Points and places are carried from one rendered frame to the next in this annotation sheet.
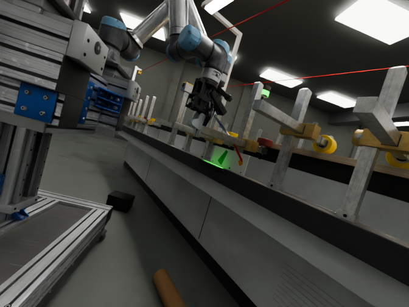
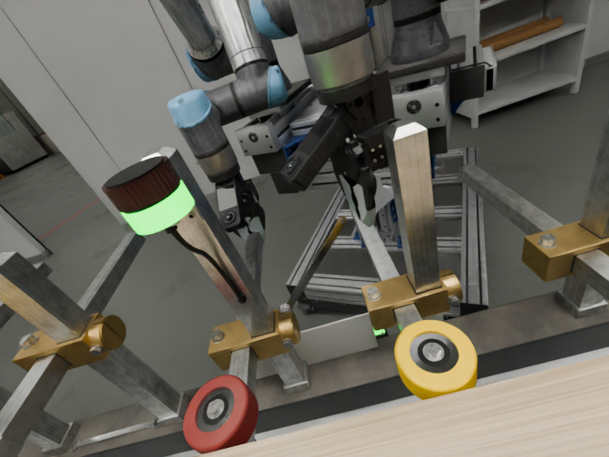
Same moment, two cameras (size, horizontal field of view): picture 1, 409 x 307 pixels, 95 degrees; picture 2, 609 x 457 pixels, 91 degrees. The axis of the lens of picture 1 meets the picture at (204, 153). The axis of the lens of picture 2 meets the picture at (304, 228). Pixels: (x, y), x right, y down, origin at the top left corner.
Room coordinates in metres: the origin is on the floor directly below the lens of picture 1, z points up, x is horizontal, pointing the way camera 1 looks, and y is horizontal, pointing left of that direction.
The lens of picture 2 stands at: (1.26, -0.31, 1.22)
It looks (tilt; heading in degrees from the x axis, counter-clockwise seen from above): 34 degrees down; 134
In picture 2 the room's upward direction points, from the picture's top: 22 degrees counter-clockwise
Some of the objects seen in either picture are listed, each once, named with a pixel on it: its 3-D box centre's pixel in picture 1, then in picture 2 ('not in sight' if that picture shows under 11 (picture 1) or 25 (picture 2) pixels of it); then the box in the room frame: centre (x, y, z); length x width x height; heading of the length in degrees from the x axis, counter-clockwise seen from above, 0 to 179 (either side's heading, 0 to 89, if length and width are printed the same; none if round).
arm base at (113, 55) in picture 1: (106, 55); (418, 34); (1.00, 0.64, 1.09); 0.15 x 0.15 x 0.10
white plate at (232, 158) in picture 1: (227, 159); (304, 348); (0.96, -0.12, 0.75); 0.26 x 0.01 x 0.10; 37
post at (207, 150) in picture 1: (212, 133); (423, 281); (1.15, -0.01, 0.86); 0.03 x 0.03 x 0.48; 37
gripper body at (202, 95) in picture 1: (202, 97); (235, 190); (0.73, 0.07, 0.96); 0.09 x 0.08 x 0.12; 127
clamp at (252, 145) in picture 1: (244, 144); (256, 339); (0.94, -0.18, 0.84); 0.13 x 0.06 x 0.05; 37
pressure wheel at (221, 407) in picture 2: (262, 148); (235, 427); (1.00, -0.29, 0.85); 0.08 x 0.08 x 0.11
